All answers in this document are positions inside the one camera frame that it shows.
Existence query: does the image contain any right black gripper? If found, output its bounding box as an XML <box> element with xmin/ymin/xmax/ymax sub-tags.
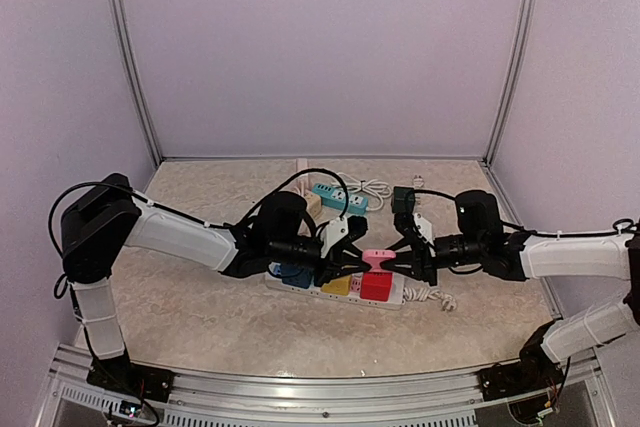
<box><xmin>380</xmin><ymin>233</ymin><xmax>485</xmax><ymax>286</ymax></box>

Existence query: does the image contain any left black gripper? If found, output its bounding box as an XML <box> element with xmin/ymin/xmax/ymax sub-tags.
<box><xmin>270</xmin><ymin>235</ymin><xmax>371</xmax><ymax>288</ymax></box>

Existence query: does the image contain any yellow cube socket adapter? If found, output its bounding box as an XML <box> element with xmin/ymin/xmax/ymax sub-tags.
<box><xmin>320</xmin><ymin>276</ymin><xmax>351</xmax><ymax>297</ymax></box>

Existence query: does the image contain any pink plug adapter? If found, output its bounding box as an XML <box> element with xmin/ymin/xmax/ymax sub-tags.
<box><xmin>361</xmin><ymin>249</ymin><xmax>396</xmax><ymax>273</ymax></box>

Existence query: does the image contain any white multicolour power strip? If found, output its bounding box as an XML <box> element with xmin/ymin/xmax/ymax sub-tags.
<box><xmin>264</xmin><ymin>266</ymin><xmax>459</xmax><ymax>313</ymax></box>

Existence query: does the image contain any red cube socket adapter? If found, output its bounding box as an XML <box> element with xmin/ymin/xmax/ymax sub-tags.
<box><xmin>360</xmin><ymin>272</ymin><xmax>393</xmax><ymax>302</ymax></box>

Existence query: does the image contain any dark blue cube socket adapter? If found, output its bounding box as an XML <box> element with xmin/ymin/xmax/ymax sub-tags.
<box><xmin>280</xmin><ymin>264</ymin><xmax>313</xmax><ymax>289</ymax></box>

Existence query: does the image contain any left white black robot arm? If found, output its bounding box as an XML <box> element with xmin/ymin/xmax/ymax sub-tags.
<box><xmin>48</xmin><ymin>173</ymin><xmax>371</xmax><ymax>392</ymax></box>

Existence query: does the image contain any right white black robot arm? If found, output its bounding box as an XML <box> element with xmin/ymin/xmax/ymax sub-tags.
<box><xmin>382</xmin><ymin>187</ymin><xmax>639</xmax><ymax>391</ymax></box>

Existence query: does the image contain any dark green cube adapter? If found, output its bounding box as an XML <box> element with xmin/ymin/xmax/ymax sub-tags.
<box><xmin>391</xmin><ymin>174</ymin><xmax>425</xmax><ymax>214</ymax></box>

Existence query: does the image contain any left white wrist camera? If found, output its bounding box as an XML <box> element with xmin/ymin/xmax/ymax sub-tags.
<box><xmin>320</xmin><ymin>216</ymin><xmax>368</xmax><ymax>259</ymax></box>

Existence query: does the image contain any teal power strip with cord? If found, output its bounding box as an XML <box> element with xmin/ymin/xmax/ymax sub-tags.
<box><xmin>312</xmin><ymin>172</ymin><xmax>392</xmax><ymax>216</ymax></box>

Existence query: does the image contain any beige extension cord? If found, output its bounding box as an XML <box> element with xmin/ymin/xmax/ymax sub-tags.
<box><xmin>292</xmin><ymin>158</ymin><xmax>324</xmax><ymax>221</ymax></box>

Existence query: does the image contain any aluminium front frame rail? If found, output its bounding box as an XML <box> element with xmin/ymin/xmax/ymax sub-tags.
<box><xmin>32</xmin><ymin>345</ymin><xmax>618</xmax><ymax>426</ymax></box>

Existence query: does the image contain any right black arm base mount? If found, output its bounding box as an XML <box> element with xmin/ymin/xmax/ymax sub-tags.
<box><xmin>477</xmin><ymin>321</ymin><xmax>565</xmax><ymax>401</ymax></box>

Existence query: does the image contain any right aluminium corner post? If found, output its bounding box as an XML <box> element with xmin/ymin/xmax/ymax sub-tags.
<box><xmin>481</xmin><ymin>0</ymin><xmax>544</xmax><ymax>163</ymax></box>

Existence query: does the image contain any aluminium corner post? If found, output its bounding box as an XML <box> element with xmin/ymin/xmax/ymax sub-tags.
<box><xmin>481</xmin><ymin>0</ymin><xmax>544</xmax><ymax>163</ymax></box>
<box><xmin>108</xmin><ymin>0</ymin><xmax>164</xmax><ymax>168</ymax></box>

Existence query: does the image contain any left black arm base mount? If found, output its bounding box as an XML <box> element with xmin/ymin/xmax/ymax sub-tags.
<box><xmin>87</xmin><ymin>351</ymin><xmax>175</xmax><ymax>403</ymax></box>

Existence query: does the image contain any left aluminium corner post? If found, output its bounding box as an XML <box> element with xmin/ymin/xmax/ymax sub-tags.
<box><xmin>108</xmin><ymin>0</ymin><xmax>164</xmax><ymax>168</ymax></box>

